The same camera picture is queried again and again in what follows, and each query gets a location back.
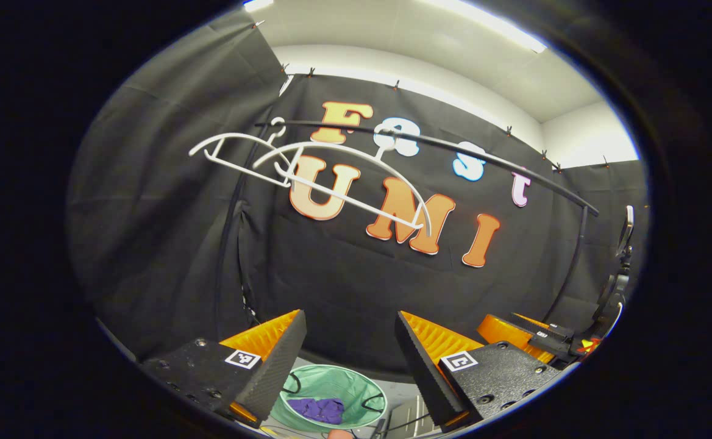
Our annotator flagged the black clothes rack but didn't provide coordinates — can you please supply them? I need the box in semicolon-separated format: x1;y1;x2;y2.
213;119;600;342

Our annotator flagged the white plastic hanger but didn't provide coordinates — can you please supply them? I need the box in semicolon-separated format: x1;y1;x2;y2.
188;116;293;188
252;122;433;238

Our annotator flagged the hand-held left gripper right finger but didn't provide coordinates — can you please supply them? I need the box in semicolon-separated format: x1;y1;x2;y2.
394;311;567;433

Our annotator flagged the long ceiling light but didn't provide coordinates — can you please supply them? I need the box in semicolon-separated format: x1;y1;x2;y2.
417;0;547;54

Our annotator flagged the row of backdrop clips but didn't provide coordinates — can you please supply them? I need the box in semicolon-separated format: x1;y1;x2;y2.
254;21;610;173

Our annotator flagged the green laundry hamper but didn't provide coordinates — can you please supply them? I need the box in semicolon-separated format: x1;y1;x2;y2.
269;365;388;434

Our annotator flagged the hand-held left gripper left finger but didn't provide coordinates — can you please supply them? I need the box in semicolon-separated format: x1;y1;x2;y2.
143;309;308;427

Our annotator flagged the black backdrop cloth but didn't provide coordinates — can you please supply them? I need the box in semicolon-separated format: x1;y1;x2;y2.
66;9;649;376

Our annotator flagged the purple corduroy shirt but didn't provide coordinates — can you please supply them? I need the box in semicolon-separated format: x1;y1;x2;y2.
287;396;346;426

